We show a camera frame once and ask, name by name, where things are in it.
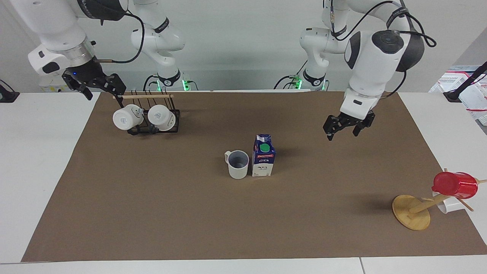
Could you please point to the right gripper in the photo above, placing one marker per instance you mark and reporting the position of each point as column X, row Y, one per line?
column 86, row 71

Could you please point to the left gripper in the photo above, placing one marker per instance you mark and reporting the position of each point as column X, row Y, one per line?
column 352, row 118

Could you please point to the white cup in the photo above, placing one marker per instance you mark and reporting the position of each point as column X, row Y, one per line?
column 160, row 117
column 451, row 205
column 124, row 118

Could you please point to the blue milk carton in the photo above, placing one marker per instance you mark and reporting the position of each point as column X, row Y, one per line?
column 263, row 158

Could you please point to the red cup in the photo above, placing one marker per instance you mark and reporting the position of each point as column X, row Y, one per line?
column 456, row 185

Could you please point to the black stand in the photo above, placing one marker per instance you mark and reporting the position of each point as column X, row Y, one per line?
column 452, row 94
column 8, row 96

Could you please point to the wooden mug tree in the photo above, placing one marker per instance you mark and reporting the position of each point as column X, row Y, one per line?
column 411, row 213

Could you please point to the grey mug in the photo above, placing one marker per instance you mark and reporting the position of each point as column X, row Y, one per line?
column 238, row 169

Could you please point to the white plastic crate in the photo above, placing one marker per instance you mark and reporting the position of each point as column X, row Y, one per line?
column 473, row 99

